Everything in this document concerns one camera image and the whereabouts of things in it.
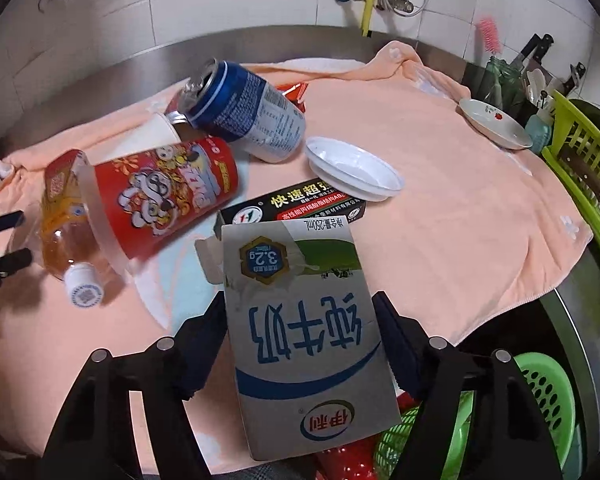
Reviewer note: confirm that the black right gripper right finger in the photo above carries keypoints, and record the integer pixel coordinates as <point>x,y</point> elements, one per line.
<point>470,399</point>

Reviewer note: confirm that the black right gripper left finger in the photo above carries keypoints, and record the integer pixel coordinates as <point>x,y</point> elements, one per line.
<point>93,436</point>

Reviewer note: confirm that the white milk carton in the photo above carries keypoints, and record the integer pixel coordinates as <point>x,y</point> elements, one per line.
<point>310,369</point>

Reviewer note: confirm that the orange snack wrapper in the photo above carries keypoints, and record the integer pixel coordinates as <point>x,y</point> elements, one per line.
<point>294,93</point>

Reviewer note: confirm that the green mesh trash basket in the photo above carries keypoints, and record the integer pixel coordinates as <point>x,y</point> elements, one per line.
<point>485,419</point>

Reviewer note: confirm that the clear plastic tea bottle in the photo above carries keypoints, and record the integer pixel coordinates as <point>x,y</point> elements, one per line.
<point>71,253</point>

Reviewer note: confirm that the red clear plastic cup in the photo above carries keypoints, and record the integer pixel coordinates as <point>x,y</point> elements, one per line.
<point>137,201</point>

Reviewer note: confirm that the white paper cup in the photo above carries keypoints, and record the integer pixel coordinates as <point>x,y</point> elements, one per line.
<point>154,133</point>

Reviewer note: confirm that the peach floral towel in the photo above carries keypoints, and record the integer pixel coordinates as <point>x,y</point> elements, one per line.
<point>475,232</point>

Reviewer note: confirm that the blue beverage can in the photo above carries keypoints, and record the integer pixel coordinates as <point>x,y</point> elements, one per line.
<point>226,100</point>

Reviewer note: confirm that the black glue box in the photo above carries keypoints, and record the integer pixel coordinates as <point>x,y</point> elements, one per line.
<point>308,199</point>

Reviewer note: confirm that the white plastic lid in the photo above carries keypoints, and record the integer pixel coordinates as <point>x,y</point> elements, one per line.
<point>352,170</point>

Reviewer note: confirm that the teal soap bottle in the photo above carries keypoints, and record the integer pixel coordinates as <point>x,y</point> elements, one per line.
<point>540,128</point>

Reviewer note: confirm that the green dish rack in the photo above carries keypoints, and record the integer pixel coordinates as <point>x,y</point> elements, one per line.
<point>574,156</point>

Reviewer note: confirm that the white ceramic saucer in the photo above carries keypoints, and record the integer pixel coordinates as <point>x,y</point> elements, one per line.
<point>495,125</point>

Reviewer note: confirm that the green utensil holder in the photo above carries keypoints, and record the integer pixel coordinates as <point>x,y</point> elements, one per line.
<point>497,83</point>

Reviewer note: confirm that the pink bottle brush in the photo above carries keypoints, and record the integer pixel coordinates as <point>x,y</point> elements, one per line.
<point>488,34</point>

